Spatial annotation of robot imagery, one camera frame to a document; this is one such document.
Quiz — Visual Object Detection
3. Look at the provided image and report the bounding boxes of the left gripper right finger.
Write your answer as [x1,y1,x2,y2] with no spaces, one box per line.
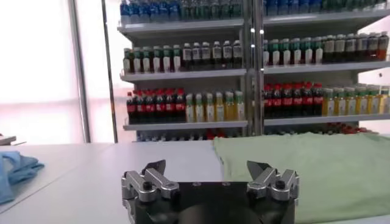
[246,160,300,203]

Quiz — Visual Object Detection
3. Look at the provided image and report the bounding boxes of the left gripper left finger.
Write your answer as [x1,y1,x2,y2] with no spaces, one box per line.
[121,159,180,203]

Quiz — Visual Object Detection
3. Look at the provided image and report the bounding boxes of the green polo shirt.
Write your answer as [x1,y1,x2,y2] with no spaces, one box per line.
[213,132,390,224]

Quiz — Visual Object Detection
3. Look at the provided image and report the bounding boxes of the yellow juice bottle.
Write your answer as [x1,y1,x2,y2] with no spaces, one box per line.
[322,88,335,117]
[214,91,225,122]
[185,93,196,123]
[194,93,205,122]
[344,86,357,116]
[378,85,390,115]
[355,86,368,116]
[367,85,380,115]
[234,90,246,122]
[333,87,346,116]
[224,91,235,122]
[204,92,215,122]

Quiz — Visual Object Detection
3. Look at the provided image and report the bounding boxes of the thin black metal pole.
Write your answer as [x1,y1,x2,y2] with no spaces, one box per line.
[100,0,119,144]

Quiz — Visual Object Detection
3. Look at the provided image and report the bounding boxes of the white beverage shelf unit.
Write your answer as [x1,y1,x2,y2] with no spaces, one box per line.
[117,0,254,142]
[254,0,390,136]

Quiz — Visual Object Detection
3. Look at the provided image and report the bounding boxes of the crumpled blue garment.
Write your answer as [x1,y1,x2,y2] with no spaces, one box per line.
[0,150,46,205]

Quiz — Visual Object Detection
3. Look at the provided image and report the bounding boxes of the wide grey metal pole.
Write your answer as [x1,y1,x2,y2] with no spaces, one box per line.
[67,0,91,144]

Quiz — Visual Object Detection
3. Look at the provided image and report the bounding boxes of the white label dark drink bottle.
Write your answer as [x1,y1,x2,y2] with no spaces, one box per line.
[345,33,357,63]
[182,42,193,71]
[191,41,202,71]
[211,41,223,70]
[356,32,369,62]
[367,32,379,61]
[232,40,244,69]
[222,40,233,69]
[377,30,390,61]
[201,41,212,71]

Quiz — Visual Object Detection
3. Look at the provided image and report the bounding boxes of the small white table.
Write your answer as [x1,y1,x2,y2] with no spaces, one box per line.
[0,135,27,147]

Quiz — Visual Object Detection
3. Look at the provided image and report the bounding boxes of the beige label dark drink bottle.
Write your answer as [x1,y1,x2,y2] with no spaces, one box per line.
[334,33,346,63]
[322,35,335,64]

